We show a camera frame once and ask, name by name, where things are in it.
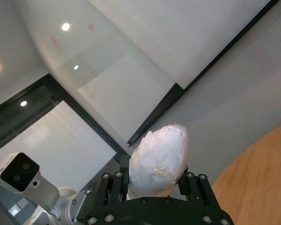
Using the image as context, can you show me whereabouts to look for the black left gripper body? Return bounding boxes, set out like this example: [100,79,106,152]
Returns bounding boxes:
[75,200,103,222]

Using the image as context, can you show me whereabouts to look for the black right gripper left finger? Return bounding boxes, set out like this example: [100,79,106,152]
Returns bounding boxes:
[96,154,130,206]

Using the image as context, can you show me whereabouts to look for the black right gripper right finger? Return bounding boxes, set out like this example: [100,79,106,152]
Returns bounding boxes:
[178,167,220,207]

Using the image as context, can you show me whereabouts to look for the white plastic-wrapped sandbag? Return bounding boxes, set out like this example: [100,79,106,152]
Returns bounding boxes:
[127,123,190,201]

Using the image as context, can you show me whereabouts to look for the white window blind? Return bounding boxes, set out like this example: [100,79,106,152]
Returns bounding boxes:
[0,100,118,192]

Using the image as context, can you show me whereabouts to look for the black wall trim strip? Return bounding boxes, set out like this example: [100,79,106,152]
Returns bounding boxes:
[127,0,281,149]

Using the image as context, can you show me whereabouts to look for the black window frame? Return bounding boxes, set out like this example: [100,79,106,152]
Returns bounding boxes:
[0,74,125,165]

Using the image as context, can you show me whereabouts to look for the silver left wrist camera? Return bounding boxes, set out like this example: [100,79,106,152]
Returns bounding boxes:
[0,152,61,225]

